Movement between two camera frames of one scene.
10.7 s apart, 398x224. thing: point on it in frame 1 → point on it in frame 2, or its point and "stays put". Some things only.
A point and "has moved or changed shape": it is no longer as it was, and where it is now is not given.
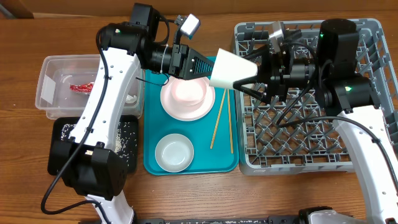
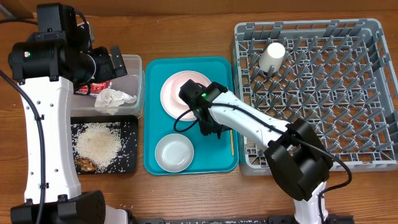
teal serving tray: [214, 137] stays put
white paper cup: [229, 68] has moved or changed shape
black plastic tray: [126, 139] stays put
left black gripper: [185, 58] → [108, 71]
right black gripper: [273, 76] → [208, 126]
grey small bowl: [174, 152] stays put
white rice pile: [126, 144] has moved or changed shape
